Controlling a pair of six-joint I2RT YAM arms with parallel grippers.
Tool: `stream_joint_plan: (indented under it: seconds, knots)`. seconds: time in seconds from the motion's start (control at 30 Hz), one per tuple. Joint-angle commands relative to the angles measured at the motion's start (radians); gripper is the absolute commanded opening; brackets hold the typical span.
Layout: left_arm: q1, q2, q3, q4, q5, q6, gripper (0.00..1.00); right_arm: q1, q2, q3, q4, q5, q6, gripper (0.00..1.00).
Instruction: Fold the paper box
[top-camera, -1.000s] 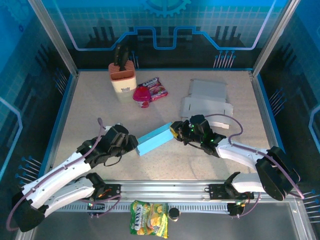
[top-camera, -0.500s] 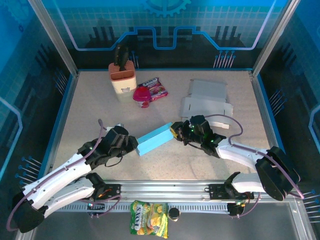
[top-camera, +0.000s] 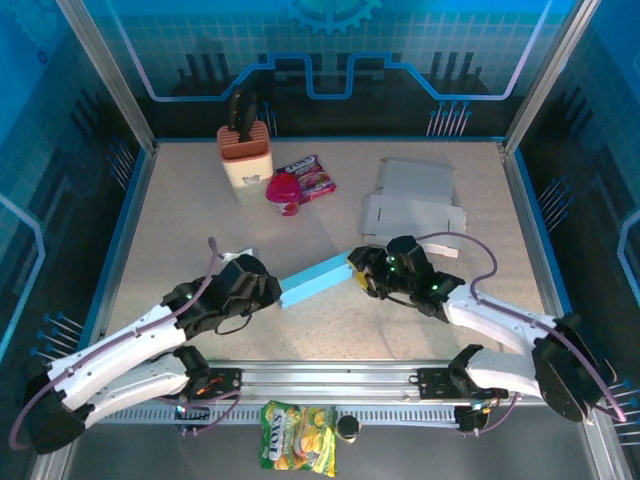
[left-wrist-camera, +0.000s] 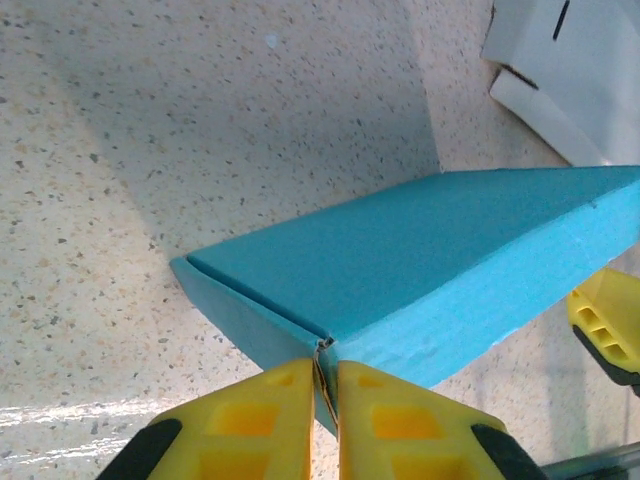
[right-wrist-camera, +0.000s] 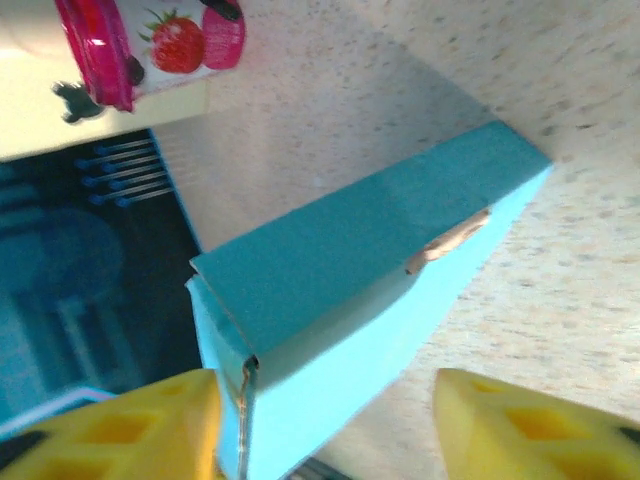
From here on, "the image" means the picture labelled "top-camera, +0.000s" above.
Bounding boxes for white paper box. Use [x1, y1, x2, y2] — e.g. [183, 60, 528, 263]
[357, 158, 469, 260]

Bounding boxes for pink yoghurt cup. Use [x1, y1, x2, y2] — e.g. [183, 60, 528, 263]
[265, 169, 304, 217]

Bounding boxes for aluminium mounting beam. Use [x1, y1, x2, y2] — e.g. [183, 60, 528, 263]
[149, 358, 551, 401]

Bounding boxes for red candy bag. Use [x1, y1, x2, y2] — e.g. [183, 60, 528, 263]
[276, 153, 337, 204]

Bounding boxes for beige knife block brown top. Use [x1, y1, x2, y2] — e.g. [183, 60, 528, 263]
[216, 123, 275, 207]

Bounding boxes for small circuit board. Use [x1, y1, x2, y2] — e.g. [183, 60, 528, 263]
[453, 399, 496, 437]
[173, 397, 211, 437]

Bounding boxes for yellow candy bag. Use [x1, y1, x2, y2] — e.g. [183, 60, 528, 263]
[258, 399, 339, 477]

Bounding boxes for black round knob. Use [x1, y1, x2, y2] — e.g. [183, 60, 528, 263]
[335, 414, 362, 445]

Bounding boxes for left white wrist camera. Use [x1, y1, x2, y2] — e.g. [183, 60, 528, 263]
[219, 245, 259, 265]

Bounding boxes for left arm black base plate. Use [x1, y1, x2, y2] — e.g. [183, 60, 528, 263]
[164, 367, 244, 401]

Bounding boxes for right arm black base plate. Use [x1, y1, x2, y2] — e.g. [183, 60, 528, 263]
[416, 365, 510, 401]

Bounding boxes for grey slotted cable duct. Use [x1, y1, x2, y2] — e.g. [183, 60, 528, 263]
[99, 403, 464, 427]

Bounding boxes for aluminium frame post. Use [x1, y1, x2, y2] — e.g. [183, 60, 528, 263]
[502, 0, 601, 154]
[54, 0, 159, 154]

